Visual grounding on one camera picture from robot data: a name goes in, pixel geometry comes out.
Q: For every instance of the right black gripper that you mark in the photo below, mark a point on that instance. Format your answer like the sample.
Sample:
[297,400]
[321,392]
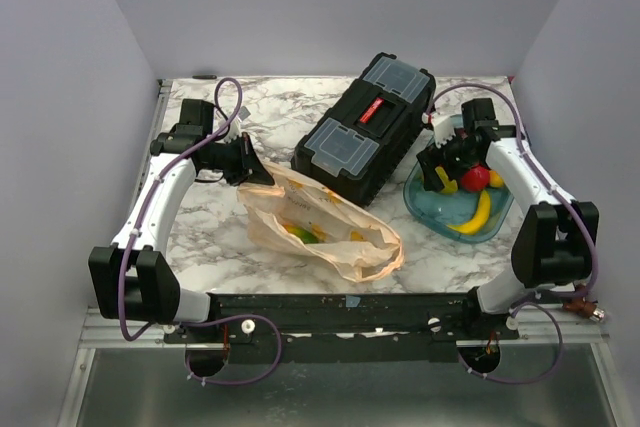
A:
[432,158]

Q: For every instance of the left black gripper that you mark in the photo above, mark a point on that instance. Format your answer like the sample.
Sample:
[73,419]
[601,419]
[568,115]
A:
[250,169]

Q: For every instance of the yellow green fake starfruit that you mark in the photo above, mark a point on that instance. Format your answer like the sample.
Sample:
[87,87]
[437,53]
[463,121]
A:
[449,186]

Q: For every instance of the peach plastic bag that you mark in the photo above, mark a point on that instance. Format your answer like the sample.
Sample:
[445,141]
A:
[357,244]

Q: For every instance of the green red fake mango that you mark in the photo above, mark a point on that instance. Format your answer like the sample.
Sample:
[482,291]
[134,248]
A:
[305,236]

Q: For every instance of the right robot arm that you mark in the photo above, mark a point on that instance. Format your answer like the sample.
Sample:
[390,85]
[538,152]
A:
[556,243]

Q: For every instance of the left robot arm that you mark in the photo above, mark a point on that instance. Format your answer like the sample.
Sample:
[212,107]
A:
[131,277]

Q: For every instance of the orange fake fruit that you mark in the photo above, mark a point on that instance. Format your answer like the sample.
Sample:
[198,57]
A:
[495,180]

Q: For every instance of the yellow fake banana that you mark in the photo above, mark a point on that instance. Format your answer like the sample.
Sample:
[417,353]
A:
[479,219]

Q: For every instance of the blue transparent fruit tray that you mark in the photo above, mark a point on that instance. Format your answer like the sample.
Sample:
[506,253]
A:
[437,211]

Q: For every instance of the black plastic toolbox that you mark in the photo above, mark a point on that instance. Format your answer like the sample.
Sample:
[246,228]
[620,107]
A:
[357,144]

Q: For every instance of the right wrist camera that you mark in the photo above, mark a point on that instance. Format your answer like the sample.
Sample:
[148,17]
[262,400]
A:
[442,127]

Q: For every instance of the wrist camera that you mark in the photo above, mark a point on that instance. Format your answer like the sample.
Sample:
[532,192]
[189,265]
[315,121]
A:
[234,129]
[442,127]

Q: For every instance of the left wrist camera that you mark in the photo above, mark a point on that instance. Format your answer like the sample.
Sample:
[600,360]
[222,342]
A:
[234,129]

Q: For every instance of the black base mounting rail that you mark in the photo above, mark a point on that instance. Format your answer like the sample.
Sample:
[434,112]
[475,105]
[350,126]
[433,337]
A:
[327,328]

